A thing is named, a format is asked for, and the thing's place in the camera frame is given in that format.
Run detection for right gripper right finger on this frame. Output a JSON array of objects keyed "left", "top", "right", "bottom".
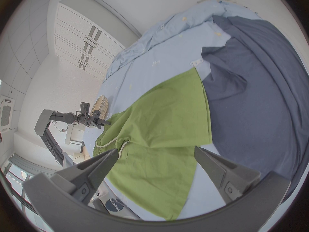
[{"left": 194, "top": 146, "right": 262, "bottom": 203}]

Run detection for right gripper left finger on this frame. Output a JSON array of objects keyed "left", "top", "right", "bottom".
[{"left": 51, "top": 148, "right": 120, "bottom": 203}]

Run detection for green shorts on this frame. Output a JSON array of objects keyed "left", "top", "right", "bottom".
[{"left": 93, "top": 68, "right": 213, "bottom": 221}]

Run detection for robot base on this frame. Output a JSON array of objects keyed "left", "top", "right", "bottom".
[{"left": 88, "top": 181, "right": 145, "bottom": 222}]

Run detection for round woven basket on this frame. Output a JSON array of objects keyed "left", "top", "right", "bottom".
[{"left": 90, "top": 94, "right": 109, "bottom": 127}]

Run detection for dark blue garment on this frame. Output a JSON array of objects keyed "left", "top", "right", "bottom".
[{"left": 201, "top": 15, "right": 309, "bottom": 202}]

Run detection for bed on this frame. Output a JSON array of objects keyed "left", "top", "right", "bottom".
[{"left": 82, "top": 0, "right": 309, "bottom": 223}]

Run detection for window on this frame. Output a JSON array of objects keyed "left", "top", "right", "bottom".
[{"left": 0, "top": 152, "right": 63, "bottom": 229}]

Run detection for white wardrobe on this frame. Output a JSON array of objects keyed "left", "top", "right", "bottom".
[{"left": 54, "top": 4, "right": 136, "bottom": 82}]

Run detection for white ceiling air conditioner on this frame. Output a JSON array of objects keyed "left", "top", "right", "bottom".
[{"left": 0, "top": 94, "right": 16, "bottom": 133}]

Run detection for pale blue quilt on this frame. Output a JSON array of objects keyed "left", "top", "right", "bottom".
[{"left": 104, "top": 0, "right": 262, "bottom": 82}]

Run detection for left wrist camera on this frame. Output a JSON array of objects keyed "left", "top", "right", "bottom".
[{"left": 76, "top": 102, "right": 90, "bottom": 116}]

